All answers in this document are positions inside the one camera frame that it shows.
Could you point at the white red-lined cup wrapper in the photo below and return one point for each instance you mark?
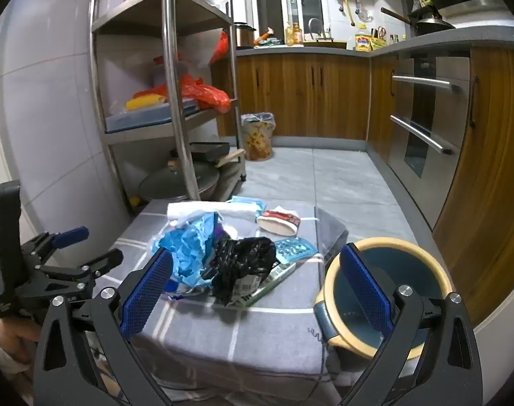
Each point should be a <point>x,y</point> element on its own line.
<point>273,225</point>

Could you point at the floral bin with liner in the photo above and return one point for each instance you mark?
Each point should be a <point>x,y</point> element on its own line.
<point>257,139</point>

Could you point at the small hanging orange bag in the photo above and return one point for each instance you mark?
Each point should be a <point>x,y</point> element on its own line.
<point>221,48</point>

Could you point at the grey kitchen countertop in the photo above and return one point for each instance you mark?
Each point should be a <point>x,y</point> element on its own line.
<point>451,38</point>

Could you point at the copper coloured pot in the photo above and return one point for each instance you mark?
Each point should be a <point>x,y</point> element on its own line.
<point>244,36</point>

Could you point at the blue cutting board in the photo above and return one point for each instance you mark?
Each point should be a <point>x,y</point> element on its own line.
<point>147,116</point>

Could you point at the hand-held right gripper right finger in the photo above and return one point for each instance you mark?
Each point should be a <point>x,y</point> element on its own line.
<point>367,292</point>

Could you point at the orange item on countertop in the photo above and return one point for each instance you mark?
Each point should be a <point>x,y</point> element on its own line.
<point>267,34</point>

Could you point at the yellow seasoning packets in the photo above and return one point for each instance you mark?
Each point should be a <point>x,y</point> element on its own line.
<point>362,43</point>

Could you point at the green white carton box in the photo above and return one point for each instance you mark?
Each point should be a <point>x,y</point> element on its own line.
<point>273,281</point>

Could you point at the plastic container with red lid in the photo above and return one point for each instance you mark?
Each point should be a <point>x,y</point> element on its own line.
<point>166,72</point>

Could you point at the steel shelf rack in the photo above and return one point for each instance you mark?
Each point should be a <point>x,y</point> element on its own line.
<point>178,93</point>

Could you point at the stainless built-in oven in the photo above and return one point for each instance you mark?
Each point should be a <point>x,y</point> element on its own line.
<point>447,114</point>

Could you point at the purple wrapper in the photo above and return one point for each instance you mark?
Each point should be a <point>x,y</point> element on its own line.
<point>221,230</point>

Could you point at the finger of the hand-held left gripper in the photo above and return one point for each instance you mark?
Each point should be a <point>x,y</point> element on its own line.
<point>73,234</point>
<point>100,262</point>

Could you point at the black wok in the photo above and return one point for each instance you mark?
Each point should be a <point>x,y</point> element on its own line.
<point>428,25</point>

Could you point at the black plastic bag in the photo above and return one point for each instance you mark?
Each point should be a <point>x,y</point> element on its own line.
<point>235,258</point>

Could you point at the large orange plastic bag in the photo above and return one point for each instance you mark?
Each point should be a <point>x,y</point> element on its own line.
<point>206,95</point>

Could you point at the teal blister pill pack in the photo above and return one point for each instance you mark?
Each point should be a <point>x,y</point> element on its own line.
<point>293,250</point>

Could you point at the white appliance side panel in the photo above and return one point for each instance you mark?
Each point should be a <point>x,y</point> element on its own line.
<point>498,323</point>

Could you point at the person's left hand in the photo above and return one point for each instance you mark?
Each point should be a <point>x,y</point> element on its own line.
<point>15,338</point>

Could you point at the yellow item on shelf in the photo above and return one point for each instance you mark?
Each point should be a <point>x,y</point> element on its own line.
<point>144,102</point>

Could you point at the glass pot lid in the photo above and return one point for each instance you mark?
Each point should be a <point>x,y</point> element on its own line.
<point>163,184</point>

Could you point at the grey checked cloth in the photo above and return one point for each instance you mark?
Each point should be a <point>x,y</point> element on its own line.
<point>261,338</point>

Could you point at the blue bin with yellow rim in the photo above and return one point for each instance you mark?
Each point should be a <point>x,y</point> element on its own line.
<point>417,270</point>

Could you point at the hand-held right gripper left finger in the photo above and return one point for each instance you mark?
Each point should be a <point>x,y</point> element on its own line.
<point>149,292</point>

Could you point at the amber glass bottle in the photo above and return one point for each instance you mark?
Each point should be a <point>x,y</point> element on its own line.
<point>295,36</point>

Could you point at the chrome faucet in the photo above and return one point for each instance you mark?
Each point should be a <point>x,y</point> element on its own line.
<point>321,31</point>

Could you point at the blue white snack packet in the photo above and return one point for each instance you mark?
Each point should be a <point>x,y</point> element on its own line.
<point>189,245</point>

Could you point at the wooden kitchen cabinets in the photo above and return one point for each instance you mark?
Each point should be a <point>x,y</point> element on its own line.
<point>307,89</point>

